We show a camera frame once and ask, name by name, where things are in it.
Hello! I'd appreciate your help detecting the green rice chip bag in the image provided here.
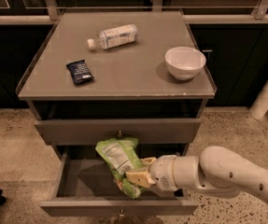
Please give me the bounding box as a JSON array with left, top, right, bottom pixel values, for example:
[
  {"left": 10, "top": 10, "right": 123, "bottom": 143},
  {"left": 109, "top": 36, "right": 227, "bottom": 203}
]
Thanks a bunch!
[{"left": 95, "top": 137, "right": 144, "bottom": 199}]

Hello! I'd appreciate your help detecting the white ceramic bowl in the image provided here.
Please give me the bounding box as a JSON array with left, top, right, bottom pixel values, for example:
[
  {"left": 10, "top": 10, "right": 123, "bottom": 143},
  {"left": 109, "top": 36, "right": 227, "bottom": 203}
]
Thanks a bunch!
[{"left": 164, "top": 47, "right": 206, "bottom": 80}]

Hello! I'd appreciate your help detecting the clear plastic water bottle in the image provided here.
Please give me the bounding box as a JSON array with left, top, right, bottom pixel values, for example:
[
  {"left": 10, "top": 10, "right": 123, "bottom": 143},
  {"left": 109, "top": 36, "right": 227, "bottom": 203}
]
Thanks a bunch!
[{"left": 87, "top": 24, "right": 138, "bottom": 50}]

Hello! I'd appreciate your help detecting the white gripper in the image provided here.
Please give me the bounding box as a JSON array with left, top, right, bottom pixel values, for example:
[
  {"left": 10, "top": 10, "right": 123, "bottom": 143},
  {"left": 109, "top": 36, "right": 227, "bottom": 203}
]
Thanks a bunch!
[{"left": 126, "top": 155, "right": 178, "bottom": 191}]

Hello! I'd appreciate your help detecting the open grey middle drawer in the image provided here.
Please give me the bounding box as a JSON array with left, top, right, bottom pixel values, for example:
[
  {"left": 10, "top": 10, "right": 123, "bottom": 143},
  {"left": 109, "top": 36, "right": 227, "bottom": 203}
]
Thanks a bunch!
[{"left": 40, "top": 146, "right": 198, "bottom": 217}]

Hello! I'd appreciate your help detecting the grey top drawer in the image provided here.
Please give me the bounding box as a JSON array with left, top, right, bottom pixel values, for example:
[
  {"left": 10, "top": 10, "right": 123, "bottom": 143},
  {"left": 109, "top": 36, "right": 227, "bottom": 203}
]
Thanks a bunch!
[{"left": 35, "top": 119, "right": 201, "bottom": 146}]

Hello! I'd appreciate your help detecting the round metal middle knob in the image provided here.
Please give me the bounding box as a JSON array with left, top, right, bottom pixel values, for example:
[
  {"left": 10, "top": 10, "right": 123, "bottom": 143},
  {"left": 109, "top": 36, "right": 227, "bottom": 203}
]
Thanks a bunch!
[{"left": 119, "top": 210, "right": 125, "bottom": 218}]

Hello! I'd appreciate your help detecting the dark blue snack packet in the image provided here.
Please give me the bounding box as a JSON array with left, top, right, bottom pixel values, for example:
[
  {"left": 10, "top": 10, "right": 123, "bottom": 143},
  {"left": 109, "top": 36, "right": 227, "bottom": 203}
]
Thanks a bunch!
[{"left": 66, "top": 60, "right": 93, "bottom": 85}]

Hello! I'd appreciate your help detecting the grey drawer cabinet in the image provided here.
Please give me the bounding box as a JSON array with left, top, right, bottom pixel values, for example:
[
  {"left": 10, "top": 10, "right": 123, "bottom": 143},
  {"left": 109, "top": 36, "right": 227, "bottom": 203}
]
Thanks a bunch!
[{"left": 17, "top": 11, "right": 216, "bottom": 155}]

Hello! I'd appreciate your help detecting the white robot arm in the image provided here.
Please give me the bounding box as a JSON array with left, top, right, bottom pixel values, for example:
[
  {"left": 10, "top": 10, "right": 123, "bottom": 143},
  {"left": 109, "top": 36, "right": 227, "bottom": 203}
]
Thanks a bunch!
[{"left": 127, "top": 119, "right": 268, "bottom": 204}]

